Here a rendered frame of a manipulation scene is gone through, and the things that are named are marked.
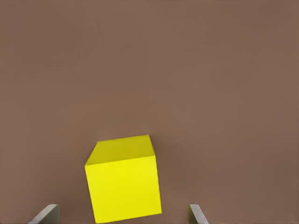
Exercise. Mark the yellow cube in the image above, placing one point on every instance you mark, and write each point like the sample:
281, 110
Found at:
123, 184

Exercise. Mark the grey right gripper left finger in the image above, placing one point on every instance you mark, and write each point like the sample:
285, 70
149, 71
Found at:
47, 215

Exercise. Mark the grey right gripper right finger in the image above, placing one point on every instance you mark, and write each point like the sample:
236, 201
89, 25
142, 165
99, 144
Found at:
197, 214

